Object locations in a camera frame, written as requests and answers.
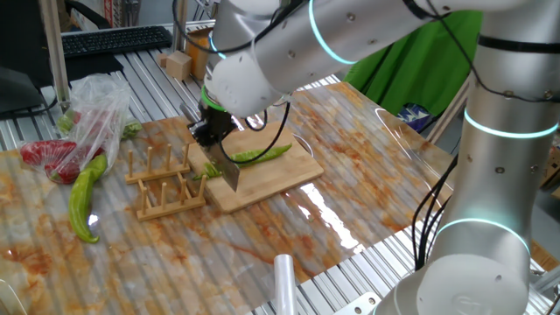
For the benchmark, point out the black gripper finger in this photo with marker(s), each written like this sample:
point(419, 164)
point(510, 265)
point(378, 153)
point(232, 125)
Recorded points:
point(202, 133)
point(225, 136)

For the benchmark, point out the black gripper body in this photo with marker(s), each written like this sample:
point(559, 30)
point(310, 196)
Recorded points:
point(219, 120)

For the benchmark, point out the steel cleaver knife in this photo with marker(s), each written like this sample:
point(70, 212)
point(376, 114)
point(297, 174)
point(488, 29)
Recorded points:
point(227, 168)

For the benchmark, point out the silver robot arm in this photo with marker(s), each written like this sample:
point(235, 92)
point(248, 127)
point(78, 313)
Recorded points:
point(494, 175)

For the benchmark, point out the long green chili pepper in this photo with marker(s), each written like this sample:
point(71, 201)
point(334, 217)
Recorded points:
point(262, 153)

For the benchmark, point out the plastic bag of peppers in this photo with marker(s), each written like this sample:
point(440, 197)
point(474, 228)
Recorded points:
point(131, 130)

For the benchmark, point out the curved green chili pepper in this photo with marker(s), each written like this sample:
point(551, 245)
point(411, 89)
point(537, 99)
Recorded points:
point(79, 201)

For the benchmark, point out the red chili pepper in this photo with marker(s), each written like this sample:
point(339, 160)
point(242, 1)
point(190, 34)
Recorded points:
point(65, 172)
point(44, 151)

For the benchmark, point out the cut green pepper chunk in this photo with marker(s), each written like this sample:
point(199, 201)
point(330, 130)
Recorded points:
point(213, 170)

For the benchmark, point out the cut green pepper stem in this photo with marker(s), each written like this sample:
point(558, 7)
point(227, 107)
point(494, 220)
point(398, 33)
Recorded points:
point(199, 177)

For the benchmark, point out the wooden cutting board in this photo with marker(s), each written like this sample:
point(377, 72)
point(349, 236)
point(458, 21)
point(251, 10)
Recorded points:
point(271, 179)

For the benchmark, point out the wooden peg rack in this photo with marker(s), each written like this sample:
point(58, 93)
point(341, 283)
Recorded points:
point(153, 175)

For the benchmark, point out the large wooden block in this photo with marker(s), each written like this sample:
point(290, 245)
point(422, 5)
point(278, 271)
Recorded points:
point(179, 65)

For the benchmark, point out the cardboard box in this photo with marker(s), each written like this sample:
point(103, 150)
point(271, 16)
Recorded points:
point(199, 52)

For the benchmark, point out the small wooden block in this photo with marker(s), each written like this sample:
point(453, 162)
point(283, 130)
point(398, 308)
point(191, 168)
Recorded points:
point(162, 60)

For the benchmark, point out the clear plastic bag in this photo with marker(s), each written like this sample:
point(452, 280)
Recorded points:
point(96, 100)

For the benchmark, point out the marble pattern plastic mat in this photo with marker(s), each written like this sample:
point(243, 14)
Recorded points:
point(175, 254)

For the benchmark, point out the black keyboard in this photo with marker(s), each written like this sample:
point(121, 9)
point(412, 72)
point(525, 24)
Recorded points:
point(114, 40)

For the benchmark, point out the chopped green pepper pieces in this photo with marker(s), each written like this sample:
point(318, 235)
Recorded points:
point(65, 122)

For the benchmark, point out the white plastic film roll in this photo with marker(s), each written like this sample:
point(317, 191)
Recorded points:
point(285, 289)

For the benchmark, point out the blue patterned cloth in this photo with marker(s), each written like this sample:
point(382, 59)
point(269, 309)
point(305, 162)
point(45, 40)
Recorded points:
point(411, 116)

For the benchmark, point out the green cloth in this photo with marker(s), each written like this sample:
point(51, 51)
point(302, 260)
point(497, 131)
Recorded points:
point(415, 74)

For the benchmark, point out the black computer monitor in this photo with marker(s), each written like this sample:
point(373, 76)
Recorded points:
point(17, 44)

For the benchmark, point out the aluminium frame post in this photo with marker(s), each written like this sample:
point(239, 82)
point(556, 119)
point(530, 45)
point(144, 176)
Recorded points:
point(450, 114)
point(54, 52)
point(179, 22)

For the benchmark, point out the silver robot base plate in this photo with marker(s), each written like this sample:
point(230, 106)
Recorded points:
point(359, 306)

